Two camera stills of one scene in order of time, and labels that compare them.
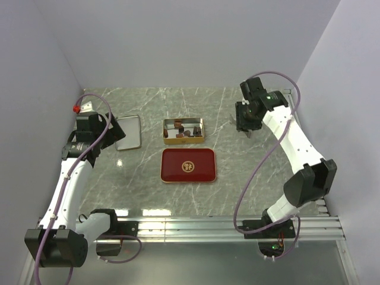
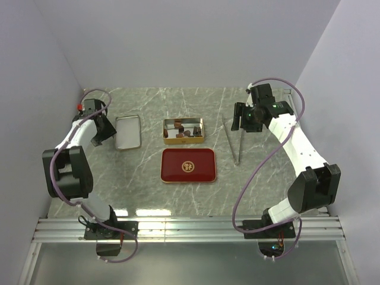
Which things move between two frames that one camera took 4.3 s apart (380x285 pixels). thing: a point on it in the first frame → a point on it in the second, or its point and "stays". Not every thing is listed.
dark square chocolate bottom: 196,130 stays
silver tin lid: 131,126 stays
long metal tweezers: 248,132 → 236,161
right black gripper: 240,123 stays
